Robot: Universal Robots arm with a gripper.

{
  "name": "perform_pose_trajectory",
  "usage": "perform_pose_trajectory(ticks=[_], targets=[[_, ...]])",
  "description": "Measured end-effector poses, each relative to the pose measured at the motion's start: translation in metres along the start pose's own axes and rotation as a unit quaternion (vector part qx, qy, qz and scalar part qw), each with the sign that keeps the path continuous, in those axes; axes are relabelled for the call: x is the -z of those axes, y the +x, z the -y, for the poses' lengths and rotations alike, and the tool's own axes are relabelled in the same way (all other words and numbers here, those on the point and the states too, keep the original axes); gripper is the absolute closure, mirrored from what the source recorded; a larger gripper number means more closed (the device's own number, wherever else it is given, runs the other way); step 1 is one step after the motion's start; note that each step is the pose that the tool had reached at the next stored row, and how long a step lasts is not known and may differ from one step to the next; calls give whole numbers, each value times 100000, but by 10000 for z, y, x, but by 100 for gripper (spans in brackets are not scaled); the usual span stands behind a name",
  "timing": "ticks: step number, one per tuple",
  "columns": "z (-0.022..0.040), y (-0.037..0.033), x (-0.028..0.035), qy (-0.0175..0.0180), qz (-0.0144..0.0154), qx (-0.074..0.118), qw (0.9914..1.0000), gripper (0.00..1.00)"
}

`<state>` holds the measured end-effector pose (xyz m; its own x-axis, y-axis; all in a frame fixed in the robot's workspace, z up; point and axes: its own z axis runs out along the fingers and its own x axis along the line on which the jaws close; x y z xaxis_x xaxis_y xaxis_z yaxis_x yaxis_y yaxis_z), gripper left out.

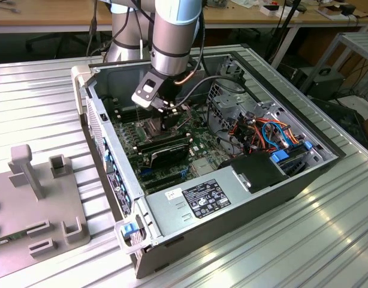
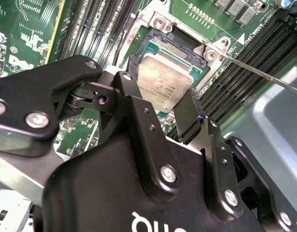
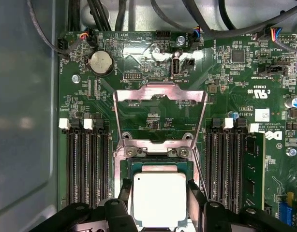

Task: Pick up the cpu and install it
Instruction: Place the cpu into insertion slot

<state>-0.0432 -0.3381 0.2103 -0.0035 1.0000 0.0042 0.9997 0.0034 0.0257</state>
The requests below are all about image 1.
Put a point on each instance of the green motherboard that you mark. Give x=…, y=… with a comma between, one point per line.
x=202, y=141

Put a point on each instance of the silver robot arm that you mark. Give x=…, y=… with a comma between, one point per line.
x=172, y=45

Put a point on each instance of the blue disk carrier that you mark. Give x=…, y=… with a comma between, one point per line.
x=279, y=156

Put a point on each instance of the black expansion slot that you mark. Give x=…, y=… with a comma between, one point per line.
x=163, y=177

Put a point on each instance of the black graphics card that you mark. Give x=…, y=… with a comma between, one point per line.
x=172, y=156

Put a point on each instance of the black power adapter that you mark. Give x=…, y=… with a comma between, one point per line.
x=349, y=9

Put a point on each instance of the brown cardboard box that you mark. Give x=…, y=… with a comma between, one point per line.
x=329, y=12

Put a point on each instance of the silver power supply unit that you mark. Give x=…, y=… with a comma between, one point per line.
x=160, y=210

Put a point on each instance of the green RAM stick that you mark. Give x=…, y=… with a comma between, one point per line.
x=13, y=237

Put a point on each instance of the blue plastic clip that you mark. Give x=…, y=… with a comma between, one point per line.
x=307, y=145

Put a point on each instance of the CPU socket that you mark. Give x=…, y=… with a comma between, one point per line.
x=143, y=128

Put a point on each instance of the aluminium frame shelf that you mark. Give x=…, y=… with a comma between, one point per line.
x=359, y=42

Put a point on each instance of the black office chair base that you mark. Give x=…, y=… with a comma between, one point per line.
x=56, y=40

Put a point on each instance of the blue expansion slot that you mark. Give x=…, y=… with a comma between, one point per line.
x=146, y=172

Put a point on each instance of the white box with red mark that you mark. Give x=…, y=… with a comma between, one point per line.
x=266, y=10

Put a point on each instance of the grey parts rack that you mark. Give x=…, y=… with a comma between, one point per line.
x=52, y=204

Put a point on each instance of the black flat panel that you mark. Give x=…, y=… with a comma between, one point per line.
x=346, y=120

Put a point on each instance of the wooden desk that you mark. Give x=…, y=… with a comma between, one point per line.
x=238, y=15

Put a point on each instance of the blue case latch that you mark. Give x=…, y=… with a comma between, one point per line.
x=128, y=229

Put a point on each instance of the silver chipset heatsink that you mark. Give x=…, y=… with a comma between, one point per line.
x=203, y=166

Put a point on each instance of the open grey PC case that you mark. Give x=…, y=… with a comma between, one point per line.
x=247, y=216

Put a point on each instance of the silver drive cage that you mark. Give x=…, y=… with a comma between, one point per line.
x=229, y=99

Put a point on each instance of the black tripod pole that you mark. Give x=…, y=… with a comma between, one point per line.
x=287, y=22

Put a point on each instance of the thin metal locking lever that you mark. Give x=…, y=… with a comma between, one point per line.
x=137, y=115

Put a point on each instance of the black plastic shroud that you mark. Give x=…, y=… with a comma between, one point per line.
x=259, y=174

